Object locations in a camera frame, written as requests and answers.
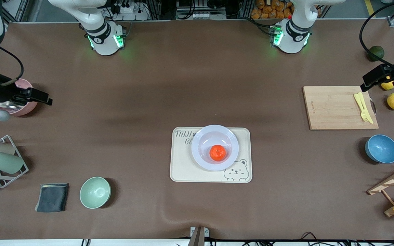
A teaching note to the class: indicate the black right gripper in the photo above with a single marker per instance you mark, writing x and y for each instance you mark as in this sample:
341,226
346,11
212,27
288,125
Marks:
4,90

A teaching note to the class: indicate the white round plate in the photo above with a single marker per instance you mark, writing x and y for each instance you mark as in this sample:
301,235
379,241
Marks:
205,143

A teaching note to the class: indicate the orange mandarin fruit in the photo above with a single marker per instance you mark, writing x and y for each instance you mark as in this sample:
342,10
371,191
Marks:
218,153

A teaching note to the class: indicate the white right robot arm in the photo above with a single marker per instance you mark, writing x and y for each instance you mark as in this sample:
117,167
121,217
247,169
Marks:
101,34

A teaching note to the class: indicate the pink bowl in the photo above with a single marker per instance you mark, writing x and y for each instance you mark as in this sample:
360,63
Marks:
29,106

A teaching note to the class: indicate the dark green lime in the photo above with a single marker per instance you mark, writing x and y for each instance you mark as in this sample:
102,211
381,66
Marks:
377,52

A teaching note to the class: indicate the metal scoop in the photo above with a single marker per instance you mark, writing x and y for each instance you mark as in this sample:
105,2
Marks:
10,106

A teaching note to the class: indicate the wooden cutting board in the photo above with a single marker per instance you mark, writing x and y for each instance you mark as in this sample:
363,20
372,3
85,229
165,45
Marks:
333,109

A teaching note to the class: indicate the blue bowl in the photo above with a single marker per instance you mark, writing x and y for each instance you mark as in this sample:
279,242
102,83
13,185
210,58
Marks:
381,149

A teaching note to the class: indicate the pale green cup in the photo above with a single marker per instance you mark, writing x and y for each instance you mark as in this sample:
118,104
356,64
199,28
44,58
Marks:
5,162

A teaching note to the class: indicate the brown table cover mat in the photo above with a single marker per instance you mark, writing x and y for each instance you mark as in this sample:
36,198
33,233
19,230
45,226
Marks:
115,85

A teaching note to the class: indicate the wooden drying rack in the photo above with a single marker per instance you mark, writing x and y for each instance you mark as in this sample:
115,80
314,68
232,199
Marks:
393,179

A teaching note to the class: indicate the dark grey folded cloth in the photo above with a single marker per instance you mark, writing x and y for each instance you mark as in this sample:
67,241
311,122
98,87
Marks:
51,197

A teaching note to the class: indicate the pale green bowl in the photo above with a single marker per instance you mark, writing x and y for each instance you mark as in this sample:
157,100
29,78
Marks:
95,192

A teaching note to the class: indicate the pile of orange bread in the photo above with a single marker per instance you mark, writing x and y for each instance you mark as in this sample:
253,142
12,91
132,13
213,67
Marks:
268,8

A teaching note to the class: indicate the beige tray with bear print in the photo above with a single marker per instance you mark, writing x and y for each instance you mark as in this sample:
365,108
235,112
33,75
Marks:
183,171

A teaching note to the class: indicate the white power strip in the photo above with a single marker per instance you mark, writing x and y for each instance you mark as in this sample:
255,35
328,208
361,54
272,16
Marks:
205,15

